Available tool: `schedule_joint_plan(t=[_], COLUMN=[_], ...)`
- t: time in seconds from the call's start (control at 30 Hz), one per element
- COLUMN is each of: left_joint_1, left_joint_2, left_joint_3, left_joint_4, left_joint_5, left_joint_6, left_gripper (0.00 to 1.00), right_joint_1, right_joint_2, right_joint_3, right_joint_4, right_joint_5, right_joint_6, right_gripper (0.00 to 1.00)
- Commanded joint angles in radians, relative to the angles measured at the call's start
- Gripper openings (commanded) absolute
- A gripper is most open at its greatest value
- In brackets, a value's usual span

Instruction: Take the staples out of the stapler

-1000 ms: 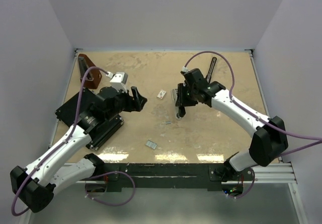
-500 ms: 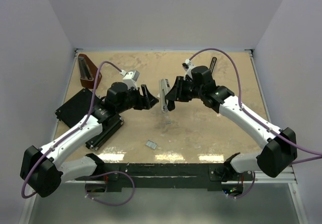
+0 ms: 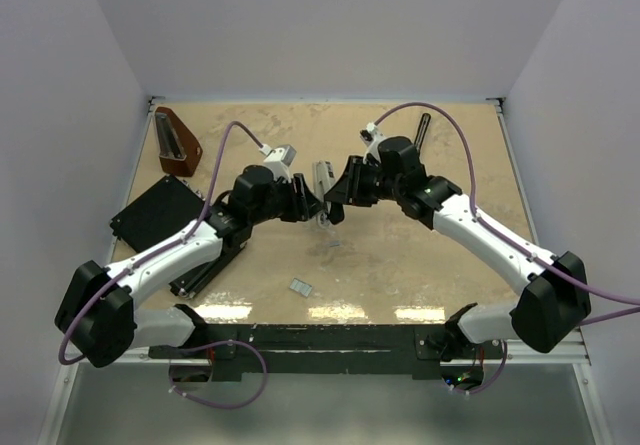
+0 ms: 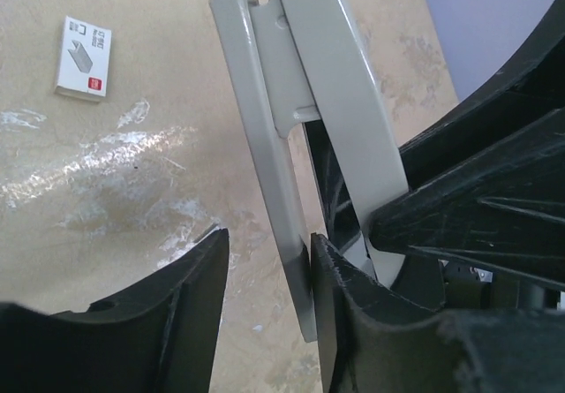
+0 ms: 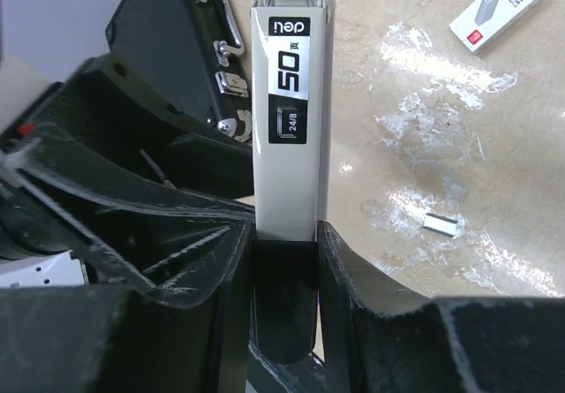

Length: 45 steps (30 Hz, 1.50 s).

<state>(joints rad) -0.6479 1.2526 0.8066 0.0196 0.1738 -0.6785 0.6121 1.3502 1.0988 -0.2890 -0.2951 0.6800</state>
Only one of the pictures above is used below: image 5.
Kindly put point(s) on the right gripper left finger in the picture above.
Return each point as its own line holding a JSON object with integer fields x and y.
{"x": 189, "y": 335}

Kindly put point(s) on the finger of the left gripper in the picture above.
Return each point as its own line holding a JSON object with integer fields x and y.
{"x": 101, "y": 168}

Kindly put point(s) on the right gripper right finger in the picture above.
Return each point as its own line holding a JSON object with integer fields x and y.
{"x": 381, "y": 336}

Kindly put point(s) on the grey deli stapler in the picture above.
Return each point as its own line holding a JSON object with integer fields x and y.
{"x": 292, "y": 61}

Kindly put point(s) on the small staple strip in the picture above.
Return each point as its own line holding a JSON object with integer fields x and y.
{"x": 440, "y": 224}

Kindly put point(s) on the black carrying case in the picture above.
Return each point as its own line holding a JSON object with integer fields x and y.
{"x": 190, "y": 53}

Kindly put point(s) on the white staple box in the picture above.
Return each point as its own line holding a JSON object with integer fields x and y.
{"x": 483, "y": 20}

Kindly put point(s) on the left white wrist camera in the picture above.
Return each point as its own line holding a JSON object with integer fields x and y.
{"x": 59, "y": 270}

